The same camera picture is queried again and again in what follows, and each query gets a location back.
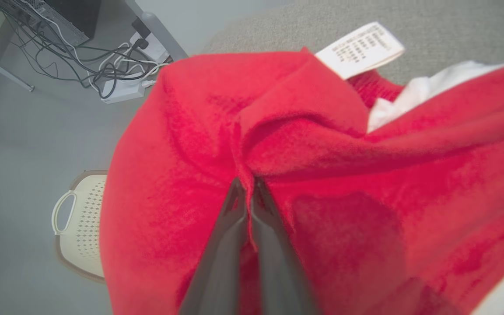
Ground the red Bulls basketball jersey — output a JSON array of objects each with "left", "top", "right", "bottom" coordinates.
[{"left": 99, "top": 22, "right": 504, "bottom": 315}]

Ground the grey computer case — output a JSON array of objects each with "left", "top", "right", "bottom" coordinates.
[{"left": 0, "top": 0, "right": 102, "bottom": 46}]

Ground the white power strip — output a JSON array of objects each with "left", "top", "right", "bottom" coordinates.
[{"left": 101, "top": 79, "right": 146, "bottom": 104}]

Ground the grey metal leg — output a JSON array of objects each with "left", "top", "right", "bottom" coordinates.
[
  {"left": 0, "top": 44, "right": 35, "bottom": 92},
  {"left": 125, "top": 0, "right": 189, "bottom": 61}
]

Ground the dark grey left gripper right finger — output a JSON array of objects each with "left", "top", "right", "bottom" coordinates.
[{"left": 250, "top": 178, "right": 321, "bottom": 315}]

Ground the black cable tangle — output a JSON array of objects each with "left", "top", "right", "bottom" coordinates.
[{"left": 0, "top": 0, "right": 165, "bottom": 99}]

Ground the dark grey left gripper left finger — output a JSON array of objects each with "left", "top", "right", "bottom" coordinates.
[{"left": 178, "top": 177, "right": 248, "bottom": 315}]

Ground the cream plastic laundry basket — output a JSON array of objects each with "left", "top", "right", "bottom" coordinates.
[{"left": 52, "top": 171, "right": 108, "bottom": 283}]

